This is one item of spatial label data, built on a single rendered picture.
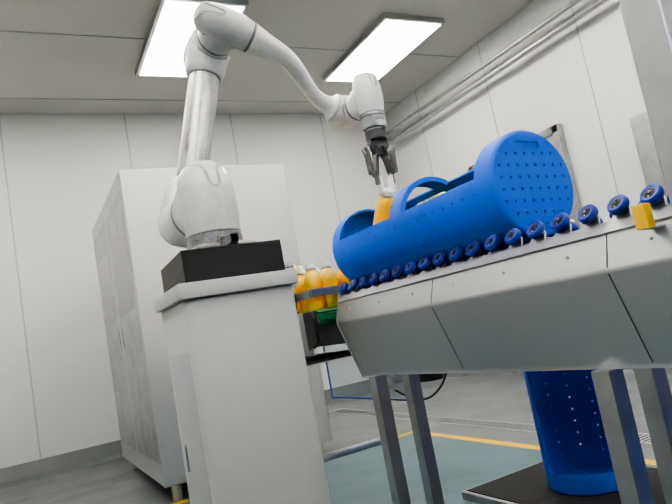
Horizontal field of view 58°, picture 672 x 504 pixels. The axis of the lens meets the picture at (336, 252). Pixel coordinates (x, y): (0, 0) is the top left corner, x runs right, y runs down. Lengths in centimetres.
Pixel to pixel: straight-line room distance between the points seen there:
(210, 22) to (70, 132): 475
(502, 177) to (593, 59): 418
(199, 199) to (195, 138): 35
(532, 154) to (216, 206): 85
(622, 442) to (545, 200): 60
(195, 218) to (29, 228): 476
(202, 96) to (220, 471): 116
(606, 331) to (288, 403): 78
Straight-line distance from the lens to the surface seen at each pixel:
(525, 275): 148
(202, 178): 170
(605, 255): 133
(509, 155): 159
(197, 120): 201
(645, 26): 102
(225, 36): 204
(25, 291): 626
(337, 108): 227
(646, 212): 123
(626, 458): 147
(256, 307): 158
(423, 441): 231
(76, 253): 633
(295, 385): 161
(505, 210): 152
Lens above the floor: 83
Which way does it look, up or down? 7 degrees up
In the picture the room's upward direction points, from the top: 11 degrees counter-clockwise
